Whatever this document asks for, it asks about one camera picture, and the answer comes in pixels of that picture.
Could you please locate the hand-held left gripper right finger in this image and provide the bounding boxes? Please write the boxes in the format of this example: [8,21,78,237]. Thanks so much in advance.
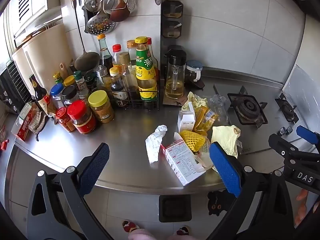
[209,141,294,240]

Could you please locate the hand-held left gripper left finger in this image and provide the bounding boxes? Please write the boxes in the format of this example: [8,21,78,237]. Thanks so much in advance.
[26,142,113,240]

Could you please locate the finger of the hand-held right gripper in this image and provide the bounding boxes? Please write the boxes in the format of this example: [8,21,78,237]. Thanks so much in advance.
[269,134,320,161]
[296,125,320,147]

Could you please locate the clear plastic bag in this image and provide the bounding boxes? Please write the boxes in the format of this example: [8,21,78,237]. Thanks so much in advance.
[194,140,216,172]

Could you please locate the pale yellow paper bag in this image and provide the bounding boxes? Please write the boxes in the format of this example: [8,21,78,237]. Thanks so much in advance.
[211,125,242,159]

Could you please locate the yellow foam fruit net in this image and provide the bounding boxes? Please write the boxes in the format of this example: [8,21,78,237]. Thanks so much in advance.
[179,130,211,153]

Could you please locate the pink and white carton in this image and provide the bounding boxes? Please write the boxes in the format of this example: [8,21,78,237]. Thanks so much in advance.
[161,140,206,187]

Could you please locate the white tissue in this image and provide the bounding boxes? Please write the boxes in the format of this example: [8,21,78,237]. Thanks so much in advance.
[146,125,168,164]

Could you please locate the grey trash bin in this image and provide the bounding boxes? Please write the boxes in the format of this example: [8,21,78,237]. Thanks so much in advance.
[158,194,192,223]

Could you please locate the person's right hand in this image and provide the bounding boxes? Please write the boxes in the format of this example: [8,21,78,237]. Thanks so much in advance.
[294,189,313,227]

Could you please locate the black gas stove burner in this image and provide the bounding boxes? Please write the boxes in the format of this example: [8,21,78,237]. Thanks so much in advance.
[274,92,300,123]
[227,86,268,128]

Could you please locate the black cat floor mat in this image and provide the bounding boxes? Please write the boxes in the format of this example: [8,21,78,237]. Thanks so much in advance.
[207,189,237,217]

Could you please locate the silver foil splash guard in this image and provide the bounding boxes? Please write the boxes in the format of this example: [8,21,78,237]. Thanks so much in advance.
[282,64,320,121]

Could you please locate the large red lid jar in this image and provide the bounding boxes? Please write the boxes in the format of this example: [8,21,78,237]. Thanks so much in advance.
[67,100,98,134]

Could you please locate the yellow snack wrapper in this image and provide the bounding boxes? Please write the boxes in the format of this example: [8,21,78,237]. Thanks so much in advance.
[192,105,219,136]

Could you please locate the small red sauce jar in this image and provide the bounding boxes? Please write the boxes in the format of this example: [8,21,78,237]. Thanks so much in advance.
[55,107,76,133]

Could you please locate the small white carton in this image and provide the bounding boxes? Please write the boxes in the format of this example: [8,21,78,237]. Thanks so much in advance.
[177,102,196,132]

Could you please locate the clear plastic wrapper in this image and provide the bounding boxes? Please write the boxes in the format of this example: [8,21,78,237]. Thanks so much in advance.
[208,94,231,126]

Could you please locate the clear bag of dried food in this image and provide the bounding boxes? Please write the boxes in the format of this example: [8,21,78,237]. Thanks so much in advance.
[28,111,48,141]

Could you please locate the red patterned slipper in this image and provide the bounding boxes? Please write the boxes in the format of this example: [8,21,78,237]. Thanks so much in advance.
[122,220,141,233]
[176,225,191,236]

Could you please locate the pale yellow crumpled wrapper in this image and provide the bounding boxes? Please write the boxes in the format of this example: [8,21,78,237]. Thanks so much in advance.
[181,91,209,112]

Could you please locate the black lid jar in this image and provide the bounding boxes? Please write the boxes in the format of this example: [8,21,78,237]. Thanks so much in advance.
[60,85,79,107]

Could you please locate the small dark bottle yellow cap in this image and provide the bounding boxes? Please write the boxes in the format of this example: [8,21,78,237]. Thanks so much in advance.
[109,67,129,107]

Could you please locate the blue lid plastic jar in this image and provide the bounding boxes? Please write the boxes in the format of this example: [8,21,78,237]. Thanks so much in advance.
[50,83,65,109]

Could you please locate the red and white packet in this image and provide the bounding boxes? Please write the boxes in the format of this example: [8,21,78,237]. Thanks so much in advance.
[11,102,41,141]

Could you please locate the dark spice jar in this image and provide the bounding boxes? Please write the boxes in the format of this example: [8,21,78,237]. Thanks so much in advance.
[84,73,97,91]

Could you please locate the green cap spice shaker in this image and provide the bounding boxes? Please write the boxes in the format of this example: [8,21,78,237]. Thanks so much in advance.
[73,70,86,92]

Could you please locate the brown coaster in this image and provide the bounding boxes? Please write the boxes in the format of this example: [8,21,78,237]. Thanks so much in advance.
[162,95,186,106]

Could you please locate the glass cruet metal cap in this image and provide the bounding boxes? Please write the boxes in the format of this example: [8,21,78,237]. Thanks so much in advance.
[96,65,112,93]

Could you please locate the small yellow lid jar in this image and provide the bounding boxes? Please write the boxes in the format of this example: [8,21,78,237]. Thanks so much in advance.
[63,75,77,88]

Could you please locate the dark bottle red label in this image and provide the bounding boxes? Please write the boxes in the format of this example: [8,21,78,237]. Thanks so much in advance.
[28,74,54,118]

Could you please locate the tall brown sauce bottle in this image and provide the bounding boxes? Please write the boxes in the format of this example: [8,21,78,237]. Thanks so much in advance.
[118,52,141,101]

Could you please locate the glass jar blue lid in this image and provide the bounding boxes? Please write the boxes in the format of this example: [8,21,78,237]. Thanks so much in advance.
[185,60,203,83]

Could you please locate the glass oil dispenser black lid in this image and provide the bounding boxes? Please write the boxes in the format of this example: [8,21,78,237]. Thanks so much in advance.
[163,49,187,100]

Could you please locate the green label oil bottle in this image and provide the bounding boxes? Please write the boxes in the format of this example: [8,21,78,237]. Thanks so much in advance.
[135,36,159,102]

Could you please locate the red cap seasoning bottle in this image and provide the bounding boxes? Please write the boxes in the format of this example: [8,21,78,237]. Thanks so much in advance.
[111,44,123,73]

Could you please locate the dark sauce bottle orange cap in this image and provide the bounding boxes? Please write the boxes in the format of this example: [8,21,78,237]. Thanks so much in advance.
[97,33,114,73]

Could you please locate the black toaster oven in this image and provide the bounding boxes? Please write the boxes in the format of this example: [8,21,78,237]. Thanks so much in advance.
[0,59,32,115]

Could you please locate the white cutting board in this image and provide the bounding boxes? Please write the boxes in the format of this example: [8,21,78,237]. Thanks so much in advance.
[22,23,76,97]

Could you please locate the beige cutting board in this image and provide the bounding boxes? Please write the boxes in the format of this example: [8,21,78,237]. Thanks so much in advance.
[12,48,35,101]

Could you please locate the steel slotted skimmer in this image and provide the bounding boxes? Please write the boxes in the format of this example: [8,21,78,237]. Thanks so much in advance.
[84,0,117,36]

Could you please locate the wooden spoon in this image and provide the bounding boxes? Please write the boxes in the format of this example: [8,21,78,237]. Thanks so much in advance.
[110,0,131,23]

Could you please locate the black wire rack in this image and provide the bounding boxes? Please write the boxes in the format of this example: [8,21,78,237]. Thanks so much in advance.
[108,79,161,111]

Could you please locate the dark wall spice box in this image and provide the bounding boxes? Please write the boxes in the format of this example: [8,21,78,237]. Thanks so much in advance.
[161,0,184,19]
[162,19,183,38]

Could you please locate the white window frame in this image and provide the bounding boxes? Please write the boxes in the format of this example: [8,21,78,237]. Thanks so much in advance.
[0,0,63,48]

